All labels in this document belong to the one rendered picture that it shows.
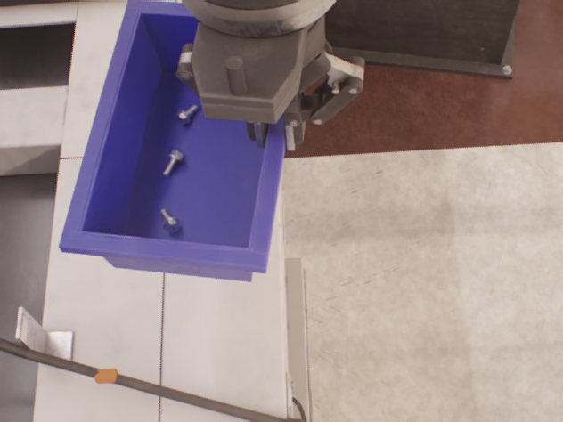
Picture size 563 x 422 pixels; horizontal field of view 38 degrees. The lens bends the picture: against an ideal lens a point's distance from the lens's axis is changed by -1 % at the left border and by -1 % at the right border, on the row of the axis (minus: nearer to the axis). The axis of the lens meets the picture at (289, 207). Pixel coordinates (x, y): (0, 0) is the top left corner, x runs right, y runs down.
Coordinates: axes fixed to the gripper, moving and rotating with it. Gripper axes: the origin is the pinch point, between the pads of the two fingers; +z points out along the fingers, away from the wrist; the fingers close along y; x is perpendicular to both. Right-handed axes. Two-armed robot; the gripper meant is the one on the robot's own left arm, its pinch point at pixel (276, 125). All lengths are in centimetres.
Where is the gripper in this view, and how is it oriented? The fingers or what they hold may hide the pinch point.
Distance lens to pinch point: 62.8
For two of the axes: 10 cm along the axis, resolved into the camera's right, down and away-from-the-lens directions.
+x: -1.3, 8.8, -4.5
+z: 0.4, 4.6, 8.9
